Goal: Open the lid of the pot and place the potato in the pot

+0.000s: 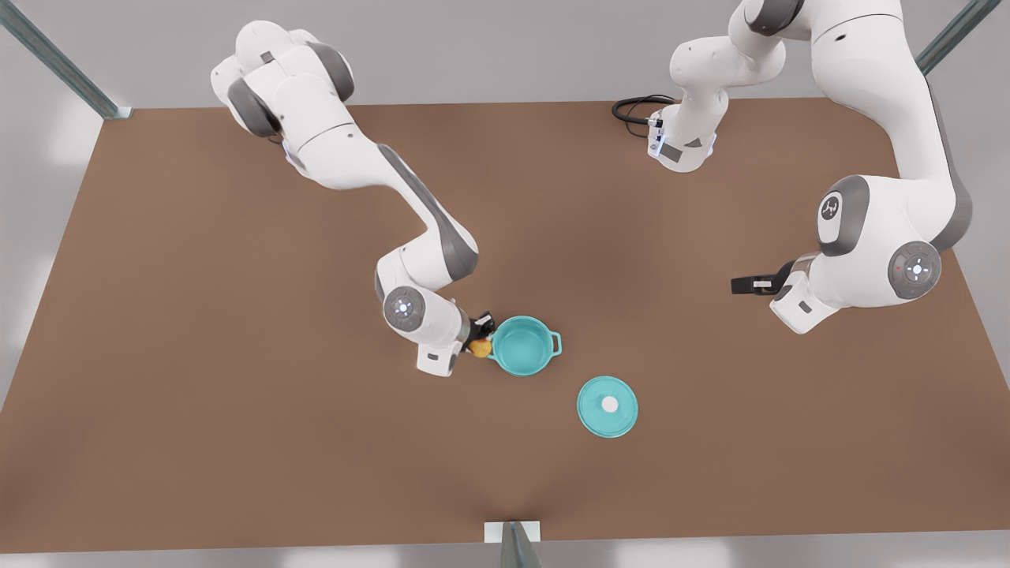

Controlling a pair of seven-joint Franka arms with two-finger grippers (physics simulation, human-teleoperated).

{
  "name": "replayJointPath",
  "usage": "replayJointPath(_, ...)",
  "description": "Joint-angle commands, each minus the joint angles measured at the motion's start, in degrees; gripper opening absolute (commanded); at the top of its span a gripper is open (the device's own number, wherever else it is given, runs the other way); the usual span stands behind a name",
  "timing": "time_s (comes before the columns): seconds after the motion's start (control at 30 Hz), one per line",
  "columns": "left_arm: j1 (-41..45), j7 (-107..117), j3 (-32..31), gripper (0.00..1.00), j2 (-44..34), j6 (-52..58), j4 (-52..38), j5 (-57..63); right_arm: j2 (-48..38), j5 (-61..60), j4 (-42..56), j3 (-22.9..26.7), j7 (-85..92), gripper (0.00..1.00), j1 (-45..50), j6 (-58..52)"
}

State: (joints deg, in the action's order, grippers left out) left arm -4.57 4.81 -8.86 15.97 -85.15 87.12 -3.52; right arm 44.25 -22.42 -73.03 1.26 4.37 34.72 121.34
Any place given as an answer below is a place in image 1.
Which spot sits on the silver frame post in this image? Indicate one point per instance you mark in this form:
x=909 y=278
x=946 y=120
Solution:
x=517 y=546
x=59 y=59
x=951 y=35

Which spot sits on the teal pot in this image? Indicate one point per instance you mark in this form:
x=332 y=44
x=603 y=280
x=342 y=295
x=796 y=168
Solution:
x=522 y=345

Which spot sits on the teal pot lid white knob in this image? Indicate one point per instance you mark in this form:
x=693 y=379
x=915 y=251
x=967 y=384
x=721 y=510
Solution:
x=607 y=406

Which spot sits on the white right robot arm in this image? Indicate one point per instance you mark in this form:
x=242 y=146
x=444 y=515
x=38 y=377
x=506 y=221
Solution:
x=355 y=150

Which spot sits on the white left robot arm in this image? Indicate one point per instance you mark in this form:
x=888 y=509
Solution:
x=876 y=118

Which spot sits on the yellow potato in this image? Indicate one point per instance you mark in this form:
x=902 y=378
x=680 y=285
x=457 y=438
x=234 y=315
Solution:
x=480 y=348

